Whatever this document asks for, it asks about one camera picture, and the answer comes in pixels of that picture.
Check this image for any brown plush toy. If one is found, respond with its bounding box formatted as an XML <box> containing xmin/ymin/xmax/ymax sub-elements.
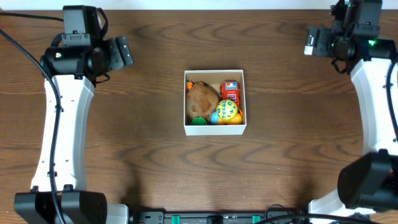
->
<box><xmin>187</xmin><ymin>82</ymin><xmax>220</xmax><ymax>121</ymax></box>

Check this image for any red toy fire truck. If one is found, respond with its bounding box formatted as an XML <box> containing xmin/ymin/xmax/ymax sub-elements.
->
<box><xmin>220</xmin><ymin>80</ymin><xmax>240</xmax><ymax>107</ymax></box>

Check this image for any green knitted ball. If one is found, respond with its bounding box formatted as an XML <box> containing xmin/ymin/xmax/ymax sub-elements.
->
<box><xmin>192</xmin><ymin>117</ymin><xmax>208</xmax><ymax>126</ymax></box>

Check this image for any yellow rubber duck toy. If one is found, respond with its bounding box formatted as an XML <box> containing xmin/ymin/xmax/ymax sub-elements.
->
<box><xmin>210</xmin><ymin>110</ymin><xmax>243</xmax><ymax>125</ymax></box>

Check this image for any yellow blue patterned ball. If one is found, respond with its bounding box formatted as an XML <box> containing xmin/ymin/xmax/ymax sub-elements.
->
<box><xmin>216</xmin><ymin>99</ymin><xmax>239</xmax><ymax>121</ymax></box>

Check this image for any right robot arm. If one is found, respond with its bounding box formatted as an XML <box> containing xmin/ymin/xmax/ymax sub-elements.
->
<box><xmin>304</xmin><ymin>0</ymin><xmax>397</xmax><ymax>223</ymax></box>

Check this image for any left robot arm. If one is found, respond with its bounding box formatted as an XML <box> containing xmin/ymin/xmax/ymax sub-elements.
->
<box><xmin>14</xmin><ymin>5</ymin><xmax>134</xmax><ymax>223</ymax></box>

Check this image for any white cardboard box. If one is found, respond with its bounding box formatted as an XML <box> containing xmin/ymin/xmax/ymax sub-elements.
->
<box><xmin>184</xmin><ymin>70</ymin><xmax>246</xmax><ymax>136</ymax></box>

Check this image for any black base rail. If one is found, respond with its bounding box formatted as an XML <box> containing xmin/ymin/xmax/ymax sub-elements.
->
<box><xmin>129</xmin><ymin>203</ymin><xmax>371</xmax><ymax>224</ymax></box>

